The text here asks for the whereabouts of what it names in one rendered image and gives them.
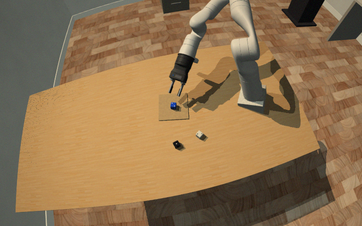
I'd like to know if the black die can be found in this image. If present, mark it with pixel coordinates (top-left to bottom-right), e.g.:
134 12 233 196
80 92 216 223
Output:
173 140 181 149

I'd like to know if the blue die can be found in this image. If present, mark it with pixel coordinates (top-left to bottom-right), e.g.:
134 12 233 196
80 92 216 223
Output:
170 102 177 109

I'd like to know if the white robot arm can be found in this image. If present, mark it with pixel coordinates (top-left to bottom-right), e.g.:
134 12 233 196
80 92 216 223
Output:
183 0 263 102

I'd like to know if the white die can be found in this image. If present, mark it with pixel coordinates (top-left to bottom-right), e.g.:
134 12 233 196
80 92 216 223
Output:
196 130 203 139

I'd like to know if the tan square mat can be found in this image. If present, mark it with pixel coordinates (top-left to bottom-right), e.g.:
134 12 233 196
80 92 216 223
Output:
158 93 189 121

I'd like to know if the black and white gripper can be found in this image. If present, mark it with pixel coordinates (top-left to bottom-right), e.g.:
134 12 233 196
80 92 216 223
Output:
168 44 199 97

